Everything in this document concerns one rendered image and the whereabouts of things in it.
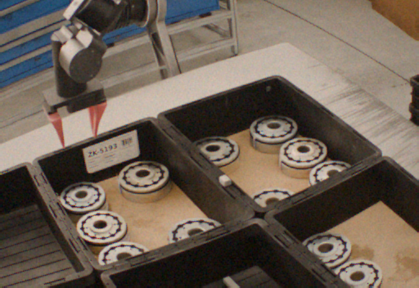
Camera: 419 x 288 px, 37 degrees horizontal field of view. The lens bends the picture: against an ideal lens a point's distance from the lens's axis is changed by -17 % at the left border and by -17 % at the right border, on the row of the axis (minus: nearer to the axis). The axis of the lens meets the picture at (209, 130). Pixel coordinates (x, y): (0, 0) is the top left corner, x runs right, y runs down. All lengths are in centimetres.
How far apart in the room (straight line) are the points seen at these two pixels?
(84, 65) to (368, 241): 60
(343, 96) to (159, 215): 81
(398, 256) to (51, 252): 67
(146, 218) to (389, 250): 49
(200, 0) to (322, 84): 162
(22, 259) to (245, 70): 110
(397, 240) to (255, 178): 38
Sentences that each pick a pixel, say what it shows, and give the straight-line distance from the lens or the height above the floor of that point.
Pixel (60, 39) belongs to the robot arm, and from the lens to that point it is 107.
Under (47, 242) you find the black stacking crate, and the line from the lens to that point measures 134.
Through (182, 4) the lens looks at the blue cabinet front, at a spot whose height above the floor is 41.
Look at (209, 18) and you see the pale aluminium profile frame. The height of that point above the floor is 30.
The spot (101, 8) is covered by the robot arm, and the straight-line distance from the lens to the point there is 108.
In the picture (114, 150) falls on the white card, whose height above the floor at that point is 89.
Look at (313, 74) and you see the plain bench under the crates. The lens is 211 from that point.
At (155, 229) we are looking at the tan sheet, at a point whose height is 83.
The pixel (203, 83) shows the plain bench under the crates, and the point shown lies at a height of 70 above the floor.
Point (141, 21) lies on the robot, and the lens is 230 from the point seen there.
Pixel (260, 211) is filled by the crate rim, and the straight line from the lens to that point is 119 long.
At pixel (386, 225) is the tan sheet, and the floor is 83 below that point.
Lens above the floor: 166
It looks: 31 degrees down
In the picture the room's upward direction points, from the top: 5 degrees counter-clockwise
